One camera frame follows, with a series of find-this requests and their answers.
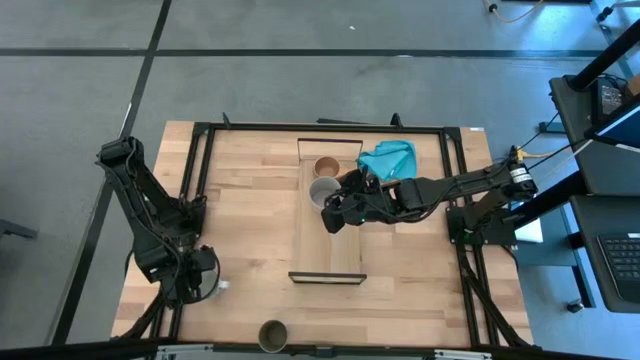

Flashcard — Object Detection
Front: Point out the teal cloth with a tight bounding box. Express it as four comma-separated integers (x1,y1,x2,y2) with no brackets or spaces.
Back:
356,138,419,183

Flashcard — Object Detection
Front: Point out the black table frame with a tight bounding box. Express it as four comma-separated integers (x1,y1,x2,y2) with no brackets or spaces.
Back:
111,111,534,352

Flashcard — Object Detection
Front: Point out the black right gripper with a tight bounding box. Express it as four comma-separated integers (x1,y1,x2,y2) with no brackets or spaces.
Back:
320,168,407,236

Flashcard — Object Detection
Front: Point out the dark grey desk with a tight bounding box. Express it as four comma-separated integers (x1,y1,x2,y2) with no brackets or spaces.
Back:
548,73,640,197

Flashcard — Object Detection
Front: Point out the white box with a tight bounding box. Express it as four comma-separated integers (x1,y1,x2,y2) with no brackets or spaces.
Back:
512,214,545,245

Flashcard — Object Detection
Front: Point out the plain white mug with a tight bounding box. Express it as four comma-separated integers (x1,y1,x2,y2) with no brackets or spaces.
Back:
307,175,344,211

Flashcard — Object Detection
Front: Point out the small brown cup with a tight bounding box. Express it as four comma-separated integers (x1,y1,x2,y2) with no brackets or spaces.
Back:
312,155,343,180

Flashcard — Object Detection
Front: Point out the black keyboard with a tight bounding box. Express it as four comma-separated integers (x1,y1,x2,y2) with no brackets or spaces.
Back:
594,231,640,314

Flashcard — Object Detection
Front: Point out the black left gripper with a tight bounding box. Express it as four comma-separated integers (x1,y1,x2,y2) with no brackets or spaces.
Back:
166,246,222,307

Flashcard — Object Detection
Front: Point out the black diagonal pole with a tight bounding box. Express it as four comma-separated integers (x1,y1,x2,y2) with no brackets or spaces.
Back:
568,18,640,93

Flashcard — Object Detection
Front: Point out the olive paper cup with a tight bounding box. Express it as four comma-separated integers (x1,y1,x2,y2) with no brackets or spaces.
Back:
257,319,290,355

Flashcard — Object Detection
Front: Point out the black camera rig bar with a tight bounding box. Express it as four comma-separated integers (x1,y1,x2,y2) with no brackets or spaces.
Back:
0,336,640,360

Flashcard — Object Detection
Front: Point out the wooden tray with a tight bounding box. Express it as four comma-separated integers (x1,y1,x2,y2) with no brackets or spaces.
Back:
288,137,369,286

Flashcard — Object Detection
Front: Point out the orange cable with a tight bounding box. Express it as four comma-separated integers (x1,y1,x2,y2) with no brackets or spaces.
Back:
481,0,547,25

